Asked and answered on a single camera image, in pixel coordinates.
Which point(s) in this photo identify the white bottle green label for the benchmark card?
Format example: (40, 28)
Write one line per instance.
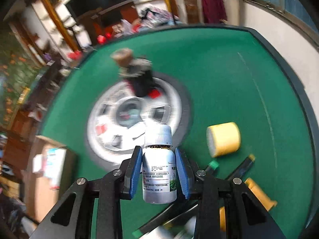
(159, 178)

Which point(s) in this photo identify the teal tissue pack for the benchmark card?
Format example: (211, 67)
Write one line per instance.
(54, 163)

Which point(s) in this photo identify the black marker green cap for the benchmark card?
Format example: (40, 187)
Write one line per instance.
(162, 219)

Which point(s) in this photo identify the black jar with cork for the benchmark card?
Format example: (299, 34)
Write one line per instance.
(136, 71)

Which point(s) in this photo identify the wooden chair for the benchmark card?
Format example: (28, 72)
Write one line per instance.
(184, 0)

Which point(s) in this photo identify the white bottle red label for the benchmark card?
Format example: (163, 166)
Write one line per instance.
(179, 231)

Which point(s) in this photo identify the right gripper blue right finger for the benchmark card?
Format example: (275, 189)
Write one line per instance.
(245, 216)

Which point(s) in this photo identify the black pen pink tip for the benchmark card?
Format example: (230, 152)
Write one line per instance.
(173, 210)

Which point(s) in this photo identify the round grey table console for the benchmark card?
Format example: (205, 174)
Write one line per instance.
(118, 119)

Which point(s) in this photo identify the pile of clothes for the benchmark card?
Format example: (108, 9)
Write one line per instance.
(153, 18)

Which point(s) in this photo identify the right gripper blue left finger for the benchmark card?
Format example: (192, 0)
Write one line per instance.
(72, 215)

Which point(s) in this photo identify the yellow snack packet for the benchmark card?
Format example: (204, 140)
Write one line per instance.
(258, 192)

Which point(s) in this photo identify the cardboard box tray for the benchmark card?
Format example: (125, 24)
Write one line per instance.
(39, 198)

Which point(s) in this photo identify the yellow tape roll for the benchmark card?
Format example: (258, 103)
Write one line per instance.
(223, 139)

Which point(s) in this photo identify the maroon cloth on chair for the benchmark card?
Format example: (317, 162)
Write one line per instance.
(213, 11)

